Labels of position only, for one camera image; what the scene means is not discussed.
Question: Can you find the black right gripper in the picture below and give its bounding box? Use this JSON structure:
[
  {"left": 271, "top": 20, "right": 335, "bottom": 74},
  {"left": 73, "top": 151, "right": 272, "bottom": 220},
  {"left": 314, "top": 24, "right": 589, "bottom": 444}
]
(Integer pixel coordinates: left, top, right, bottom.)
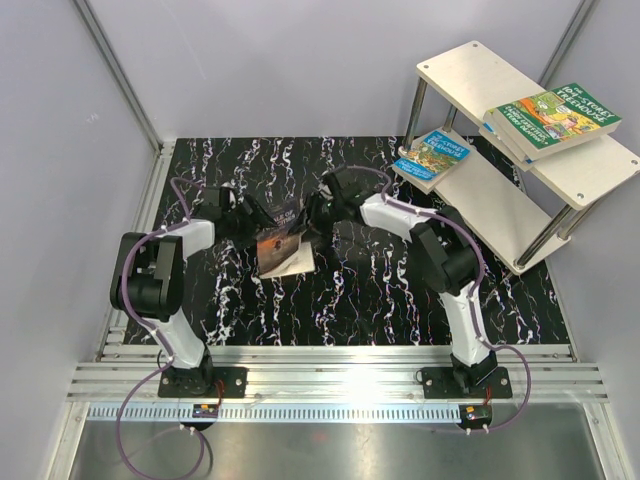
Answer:
[{"left": 287, "top": 193, "right": 343, "bottom": 246}]

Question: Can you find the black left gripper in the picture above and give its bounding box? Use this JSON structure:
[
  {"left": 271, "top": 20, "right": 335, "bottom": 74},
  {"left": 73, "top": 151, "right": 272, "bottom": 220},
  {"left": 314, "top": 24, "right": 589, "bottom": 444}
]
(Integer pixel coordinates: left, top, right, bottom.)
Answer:
[{"left": 223, "top": 194, "right": 278, "bottom": 252}]

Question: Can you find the dark Tale of Two Cities book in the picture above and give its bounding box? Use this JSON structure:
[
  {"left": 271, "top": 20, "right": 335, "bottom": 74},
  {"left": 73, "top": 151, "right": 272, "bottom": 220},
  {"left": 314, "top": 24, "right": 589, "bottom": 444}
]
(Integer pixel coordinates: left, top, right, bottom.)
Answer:
[{"left": 256, "top": 199, "right": 315, "bottom": 279}]

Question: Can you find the blue 26-Storey Treehouse book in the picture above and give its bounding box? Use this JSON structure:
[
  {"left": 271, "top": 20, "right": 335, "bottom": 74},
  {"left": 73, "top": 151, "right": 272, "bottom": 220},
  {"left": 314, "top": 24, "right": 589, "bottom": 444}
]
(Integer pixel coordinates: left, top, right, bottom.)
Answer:
[{"left": 392, "top": 129, "right": 471, "bottom": 193}]

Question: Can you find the blue back-cover book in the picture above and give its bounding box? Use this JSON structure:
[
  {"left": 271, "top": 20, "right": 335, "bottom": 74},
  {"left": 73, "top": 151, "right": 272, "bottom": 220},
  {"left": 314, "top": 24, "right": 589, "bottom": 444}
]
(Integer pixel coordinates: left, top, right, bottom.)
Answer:
[{"left": 479, "top": 121, "right": 533, "bottom": 171}]

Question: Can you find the lime 65-Storey Treehouse book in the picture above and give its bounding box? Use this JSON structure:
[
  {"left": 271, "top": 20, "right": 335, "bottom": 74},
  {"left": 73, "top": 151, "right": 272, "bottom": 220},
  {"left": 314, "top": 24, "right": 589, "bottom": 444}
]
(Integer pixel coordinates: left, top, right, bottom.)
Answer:
[{"left": 483, "top": 109, "right": 533, "bottom": 164}]

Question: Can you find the green 104-Storey Treehouse book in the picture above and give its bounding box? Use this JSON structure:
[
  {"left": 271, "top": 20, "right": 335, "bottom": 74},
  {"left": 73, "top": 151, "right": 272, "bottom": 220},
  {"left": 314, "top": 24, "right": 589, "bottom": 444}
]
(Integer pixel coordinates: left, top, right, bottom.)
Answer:
[{"left": 491, "top": 83, "right": 622, "bottom": 162}]

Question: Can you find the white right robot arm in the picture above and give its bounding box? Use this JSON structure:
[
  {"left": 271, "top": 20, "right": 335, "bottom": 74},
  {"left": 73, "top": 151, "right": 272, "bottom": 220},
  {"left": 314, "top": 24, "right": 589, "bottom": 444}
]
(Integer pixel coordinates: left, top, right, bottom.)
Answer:
[{"left": 289, "top": 166, "right": 498, "bottom": 397}]

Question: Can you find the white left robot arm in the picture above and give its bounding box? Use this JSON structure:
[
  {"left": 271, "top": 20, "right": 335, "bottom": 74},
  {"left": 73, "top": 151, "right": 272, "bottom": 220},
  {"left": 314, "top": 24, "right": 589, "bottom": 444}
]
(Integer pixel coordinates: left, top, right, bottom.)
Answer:
[{"left": 110, "top": 186, "right": 276, "bottom": 399}]

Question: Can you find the left controller board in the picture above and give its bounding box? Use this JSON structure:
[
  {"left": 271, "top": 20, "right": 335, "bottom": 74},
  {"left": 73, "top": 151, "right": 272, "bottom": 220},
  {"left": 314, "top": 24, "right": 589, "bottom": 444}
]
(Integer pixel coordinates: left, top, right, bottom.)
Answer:
[{"left": 193, "top": 404, "right": 219, "bottom": 419}]

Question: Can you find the controller board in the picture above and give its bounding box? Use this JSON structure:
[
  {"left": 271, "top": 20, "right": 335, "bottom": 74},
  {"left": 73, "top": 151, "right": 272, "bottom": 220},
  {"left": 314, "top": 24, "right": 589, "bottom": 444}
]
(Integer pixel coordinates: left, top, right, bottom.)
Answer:
[
  {"left": 460, "top": 404, "right": 493, "bottom": 429},
  {"left": 193, "top": 404, "right": 219, "bottom": 419}
]

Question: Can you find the white two-tier shelf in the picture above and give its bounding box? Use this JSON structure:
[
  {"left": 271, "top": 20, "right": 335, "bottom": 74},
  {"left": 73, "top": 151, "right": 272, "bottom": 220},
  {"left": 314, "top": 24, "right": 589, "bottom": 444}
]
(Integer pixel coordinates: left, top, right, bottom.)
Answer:
[{"left": 402, "top": 41, "right": 639, "bottom": 275}]

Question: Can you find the right controller board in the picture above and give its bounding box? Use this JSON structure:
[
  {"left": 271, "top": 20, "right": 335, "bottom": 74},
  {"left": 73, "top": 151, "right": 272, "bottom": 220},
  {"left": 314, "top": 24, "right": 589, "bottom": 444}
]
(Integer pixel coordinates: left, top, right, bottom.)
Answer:
[{"left": 460, "top": 404, "right": 493, "bottom": 429}]

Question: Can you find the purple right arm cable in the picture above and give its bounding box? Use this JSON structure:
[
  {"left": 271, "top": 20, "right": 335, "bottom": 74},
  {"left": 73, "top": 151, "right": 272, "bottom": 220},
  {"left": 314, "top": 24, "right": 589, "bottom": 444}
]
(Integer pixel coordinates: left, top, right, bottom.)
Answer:
[{"left": 339, "top": 164, "right": 532, "bottom": 434}]

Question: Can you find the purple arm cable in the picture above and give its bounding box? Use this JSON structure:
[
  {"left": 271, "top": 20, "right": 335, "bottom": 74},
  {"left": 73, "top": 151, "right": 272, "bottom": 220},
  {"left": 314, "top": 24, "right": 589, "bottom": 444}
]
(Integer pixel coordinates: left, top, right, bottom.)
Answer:
[
  {"left": 114, "top": 176, "right": 214, "bottom": 479},
  {"left": 339, "top": 164, "right": 532, "bottom": 434}
]

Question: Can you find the aluminium frame rail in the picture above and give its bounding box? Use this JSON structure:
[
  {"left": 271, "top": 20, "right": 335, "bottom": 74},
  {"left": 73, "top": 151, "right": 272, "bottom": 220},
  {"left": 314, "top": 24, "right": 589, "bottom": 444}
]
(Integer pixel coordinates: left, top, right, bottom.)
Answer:
[{"left": 67, "top": 345, "right": 608, "bottom": 404}]

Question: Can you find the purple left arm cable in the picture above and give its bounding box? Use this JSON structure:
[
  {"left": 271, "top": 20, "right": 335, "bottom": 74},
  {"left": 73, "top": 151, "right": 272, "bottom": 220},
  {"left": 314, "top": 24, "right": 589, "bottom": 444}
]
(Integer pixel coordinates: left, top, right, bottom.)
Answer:
[{"left": 114, "top": 176, "right": 214, "bottom": 479}]

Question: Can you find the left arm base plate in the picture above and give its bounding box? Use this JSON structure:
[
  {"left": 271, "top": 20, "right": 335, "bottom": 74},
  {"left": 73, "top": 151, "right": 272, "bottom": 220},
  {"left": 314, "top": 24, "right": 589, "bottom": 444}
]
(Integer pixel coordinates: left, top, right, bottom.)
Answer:
[{"left": 158, "top": 366, "right": 248, "bottom": 399}]

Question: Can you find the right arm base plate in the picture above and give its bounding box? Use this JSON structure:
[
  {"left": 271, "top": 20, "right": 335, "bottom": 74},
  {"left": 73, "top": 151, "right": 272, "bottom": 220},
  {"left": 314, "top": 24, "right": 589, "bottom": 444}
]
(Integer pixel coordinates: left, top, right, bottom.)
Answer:
[{"left": 415, "top": 366, "right": 513, "bottom": 400}]

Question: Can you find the slotted cable duct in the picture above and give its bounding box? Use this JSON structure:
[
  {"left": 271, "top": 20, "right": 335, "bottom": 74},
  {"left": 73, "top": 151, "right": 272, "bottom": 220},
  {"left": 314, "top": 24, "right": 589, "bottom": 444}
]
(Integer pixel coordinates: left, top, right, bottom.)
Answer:
[{"left": 88, "top": 402, "right": 462, "bottom": 424}]

